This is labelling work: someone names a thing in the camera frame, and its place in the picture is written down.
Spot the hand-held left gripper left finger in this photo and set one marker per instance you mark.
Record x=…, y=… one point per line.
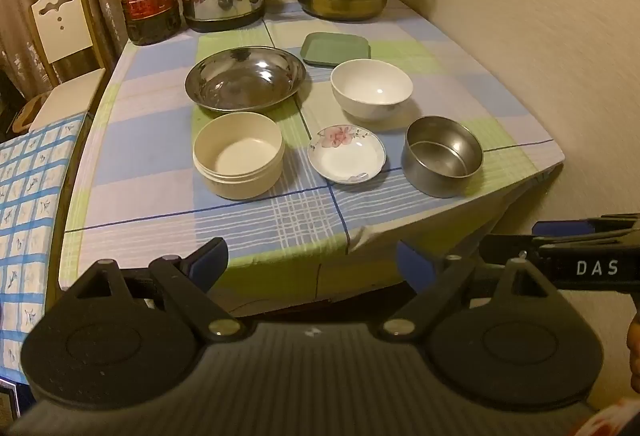
x=212, y=258

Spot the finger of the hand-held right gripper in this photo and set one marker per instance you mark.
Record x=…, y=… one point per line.
x=505, y=248
x=560, y=228

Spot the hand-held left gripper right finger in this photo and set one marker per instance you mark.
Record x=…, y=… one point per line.
x=412, y=263

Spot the cream plastic bowl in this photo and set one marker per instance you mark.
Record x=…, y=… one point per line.
x=235, y=176

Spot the small stainless steel bowl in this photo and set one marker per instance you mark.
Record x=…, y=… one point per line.
x=430, y=176

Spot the floral white saucer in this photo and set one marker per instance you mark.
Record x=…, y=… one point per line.
x=345, y=161

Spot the wide steel basin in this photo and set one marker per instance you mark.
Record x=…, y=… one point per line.
x=240, y=81

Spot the white ceramic bowl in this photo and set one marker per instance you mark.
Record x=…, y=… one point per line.
x=370, y=86

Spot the green square plate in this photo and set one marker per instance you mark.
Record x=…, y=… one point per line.
x=335, y=47

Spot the person's right hand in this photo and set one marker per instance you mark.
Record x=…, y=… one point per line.
x=635, y=351

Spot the plaid tablecloth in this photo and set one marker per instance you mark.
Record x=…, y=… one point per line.
x=150, y=156

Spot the blue white checked cloth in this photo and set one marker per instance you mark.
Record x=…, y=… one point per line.
x=35, y=196

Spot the white wooden chair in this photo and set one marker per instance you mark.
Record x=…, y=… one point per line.
x=60, y=26

